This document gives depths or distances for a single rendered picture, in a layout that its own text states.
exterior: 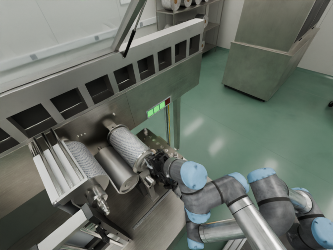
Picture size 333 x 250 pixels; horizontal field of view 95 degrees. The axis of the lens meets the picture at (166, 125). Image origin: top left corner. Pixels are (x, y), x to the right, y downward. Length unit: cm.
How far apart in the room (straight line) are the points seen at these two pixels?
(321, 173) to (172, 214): 220
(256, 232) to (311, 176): 224
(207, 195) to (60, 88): 70
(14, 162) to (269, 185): 106
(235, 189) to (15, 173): 91
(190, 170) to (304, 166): 241
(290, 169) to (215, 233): 194
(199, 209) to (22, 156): 76
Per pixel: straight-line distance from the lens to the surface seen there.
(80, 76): 80
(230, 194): 56
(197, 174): 47
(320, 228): 113
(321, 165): 292
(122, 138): 85
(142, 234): 106
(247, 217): 55
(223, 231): 82
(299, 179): 262
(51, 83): 78
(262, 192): 76
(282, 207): 75
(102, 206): 67
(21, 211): 118
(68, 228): 59
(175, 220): 106
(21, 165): 95
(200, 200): 52
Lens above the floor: 194
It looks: 47 degrees down
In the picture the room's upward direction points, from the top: 4 degrees counter-clockwise
